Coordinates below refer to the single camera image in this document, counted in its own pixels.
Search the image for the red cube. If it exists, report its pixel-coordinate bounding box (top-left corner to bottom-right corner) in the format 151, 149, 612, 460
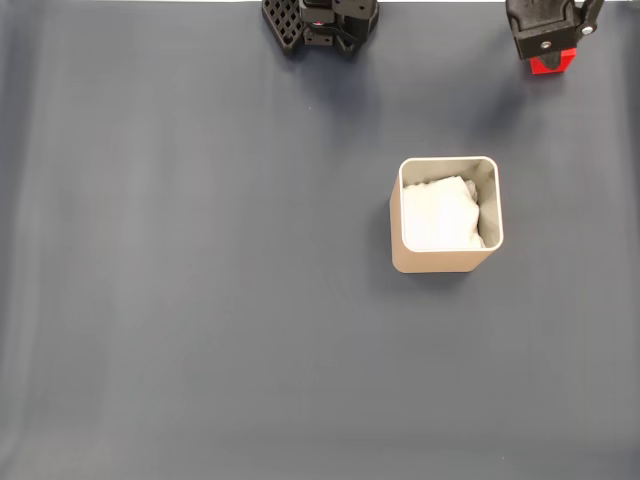
529, 47, 577, 76

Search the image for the beige square open box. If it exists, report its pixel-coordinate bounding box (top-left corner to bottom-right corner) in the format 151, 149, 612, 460
389, 155, 505, 275

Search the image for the white crumpled cloth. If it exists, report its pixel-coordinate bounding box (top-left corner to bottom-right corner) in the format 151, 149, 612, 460
402, 173, 486, 251

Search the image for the dark blue table mat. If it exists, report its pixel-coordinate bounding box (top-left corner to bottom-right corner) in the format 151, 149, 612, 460
0, 2, 640, 480

